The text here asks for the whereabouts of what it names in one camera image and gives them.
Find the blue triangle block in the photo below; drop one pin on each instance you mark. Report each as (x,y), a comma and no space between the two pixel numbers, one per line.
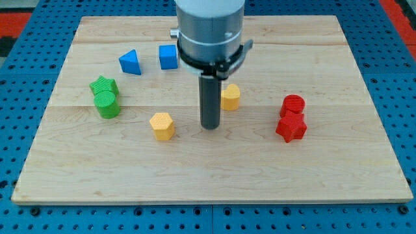
(129,63)

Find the black clamp ring mount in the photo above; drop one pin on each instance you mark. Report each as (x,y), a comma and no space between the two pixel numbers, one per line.
(220,70)

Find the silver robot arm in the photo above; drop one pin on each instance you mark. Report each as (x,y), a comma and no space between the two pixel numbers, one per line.
(209,44)

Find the light wooden board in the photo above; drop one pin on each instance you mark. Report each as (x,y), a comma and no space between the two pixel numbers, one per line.
(79,158)

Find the red star block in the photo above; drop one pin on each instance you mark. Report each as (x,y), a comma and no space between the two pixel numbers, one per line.
(292,126)

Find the yellow heart block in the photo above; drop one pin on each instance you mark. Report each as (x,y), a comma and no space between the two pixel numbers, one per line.
(230,98)

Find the yellow hexagon block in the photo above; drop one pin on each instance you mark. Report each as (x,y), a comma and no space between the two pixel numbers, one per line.
(163,126)

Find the red cylinder block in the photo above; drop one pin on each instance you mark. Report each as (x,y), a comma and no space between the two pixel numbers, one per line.
(293,103)

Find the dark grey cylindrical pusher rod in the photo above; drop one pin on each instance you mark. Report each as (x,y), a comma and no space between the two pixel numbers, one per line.
(209,92)

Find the green cylinder block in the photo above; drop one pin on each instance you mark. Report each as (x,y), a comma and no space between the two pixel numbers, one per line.
(106,104)

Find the blue cube block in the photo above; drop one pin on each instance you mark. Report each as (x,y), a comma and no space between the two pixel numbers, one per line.
(168,57)

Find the green star block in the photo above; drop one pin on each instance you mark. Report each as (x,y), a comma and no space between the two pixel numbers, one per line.
(104,84)

